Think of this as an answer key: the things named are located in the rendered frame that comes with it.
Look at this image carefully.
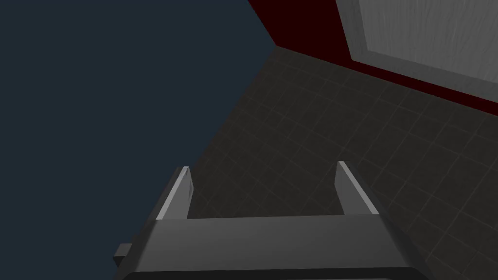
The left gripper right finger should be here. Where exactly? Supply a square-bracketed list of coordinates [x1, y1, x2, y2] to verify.
[334, 160, 380, 216]

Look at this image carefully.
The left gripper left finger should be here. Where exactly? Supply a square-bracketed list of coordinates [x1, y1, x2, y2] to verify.
[155, 165, 194, 221]

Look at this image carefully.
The grey door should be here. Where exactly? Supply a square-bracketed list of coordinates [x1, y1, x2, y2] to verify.
[335, 0, 498, 104]

